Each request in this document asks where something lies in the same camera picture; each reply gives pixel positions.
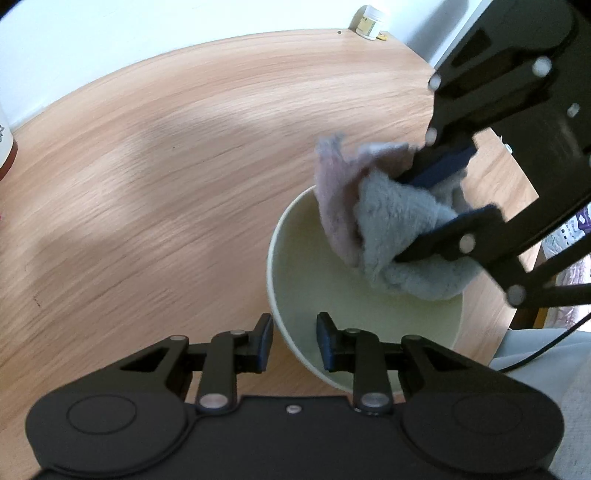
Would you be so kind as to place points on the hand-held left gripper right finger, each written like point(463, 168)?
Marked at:
point(327, 344)

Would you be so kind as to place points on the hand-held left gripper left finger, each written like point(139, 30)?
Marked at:
point(263, 344)

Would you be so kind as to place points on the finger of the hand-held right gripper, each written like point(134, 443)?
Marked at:
point(443, 167)
point(461, 230)

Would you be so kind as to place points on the pale yellow bowl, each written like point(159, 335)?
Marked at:
point(323, 286)

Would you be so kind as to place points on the grey and pink cloth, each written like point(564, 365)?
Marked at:
point(392, 207)

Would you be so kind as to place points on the pink floral cloth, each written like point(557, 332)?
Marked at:
point(575, 272)

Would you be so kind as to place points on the white pill bottle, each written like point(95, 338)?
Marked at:
point(369, 21)

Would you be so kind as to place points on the light grey cloth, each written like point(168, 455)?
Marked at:
point(554, 392)

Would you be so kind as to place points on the patterned tumbler with red lid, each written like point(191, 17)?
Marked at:
point(5, 147)

